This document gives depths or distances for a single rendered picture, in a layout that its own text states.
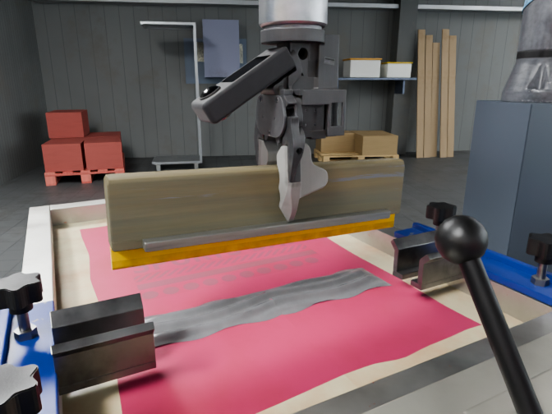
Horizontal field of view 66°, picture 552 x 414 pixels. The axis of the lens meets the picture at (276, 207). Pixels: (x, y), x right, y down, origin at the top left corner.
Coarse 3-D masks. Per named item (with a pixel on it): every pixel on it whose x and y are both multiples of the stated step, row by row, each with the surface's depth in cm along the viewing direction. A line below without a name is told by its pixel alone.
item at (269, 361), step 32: (96, 256) 72; (96, 288) 61; (128, 288) 61; (224, 288) 61; (288, 320) 53; (160, 352) 47; (192, 352) 47; (224, 352) 47; (256, 352) 47; (288, 352) 47; (320, 352) 47; (128, 384) 42; (160, 384) 42; (192, 384) 42; (224, 384) 42; (256, 384) 42; (288, 384) 42; (320, 384) 42
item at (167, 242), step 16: (272, 224) 50; (288, 224) 50; (304, 224) 51; (320, 224) 52; (336, 224) 54; (144, 240) 44; (160, 240) 44; (176, 240) 44; (192, 240) 45; (208, 240) 46; (224, 240) 47
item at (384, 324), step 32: (352, 256) 72; (256, 288) 61; (384, 288) 61; (320, 320) 53; (352, 320) 53; (384, 320) 53; (416, 320) 53; (448, 320) 53; (352, 352) 47; (384, 352) 47
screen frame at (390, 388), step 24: (48, 216) 83; (72, 216) 89; (96, 216) 91; (48, 240) 70; (360, 240) 80; (384, 240) 74; (24, 264) 61; (48, 264) 61; (48, 288) 54; (504, 288) 54; (504, 312) 55; (528, 312) 52; (528, 336) 44; (432, 360) 40; (456, 360) 40; (480, 360) 40; (384, 384) 37; (408, 384) 37; (312, 408) 34; (336, 408) 34; (360, 408) 34
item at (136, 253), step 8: (392, 216) 61; (344, 224) 57; (352, 224) 58; (360, 224) 58; (288, 232) 53; (296, 232) 54; (304, 232) 54; (232, 240) 50; (240, 240) 50; (248, 240) 51; (256, 240) 51; (176, 248) 47; (184, 248) 47; (192, 248) 48; (200, 248) 48; (112, 256) 44; (120, 256) 44; (128, 256) 45; (136, 256) 45; (144, 256) 46
